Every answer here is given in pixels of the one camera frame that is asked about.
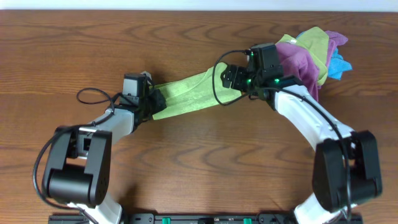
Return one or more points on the purple microfiber cloth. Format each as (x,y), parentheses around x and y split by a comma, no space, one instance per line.
(298,62)

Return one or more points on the green cloth in pile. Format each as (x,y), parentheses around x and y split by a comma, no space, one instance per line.
(315,41)

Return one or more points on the light green microfiber cloth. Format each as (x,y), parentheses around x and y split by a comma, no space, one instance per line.
(195,93)

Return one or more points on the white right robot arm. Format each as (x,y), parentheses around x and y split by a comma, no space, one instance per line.
(346,168)

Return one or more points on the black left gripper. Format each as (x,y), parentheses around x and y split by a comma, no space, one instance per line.
(156,101)

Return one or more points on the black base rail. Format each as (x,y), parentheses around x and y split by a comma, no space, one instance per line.
(148,218)

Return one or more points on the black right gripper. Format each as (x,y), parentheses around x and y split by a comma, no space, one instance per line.
(237,82)

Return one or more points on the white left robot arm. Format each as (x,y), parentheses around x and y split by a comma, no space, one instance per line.
(72,169)

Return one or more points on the blue microfiber cloth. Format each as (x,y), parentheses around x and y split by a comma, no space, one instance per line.
(335,63)

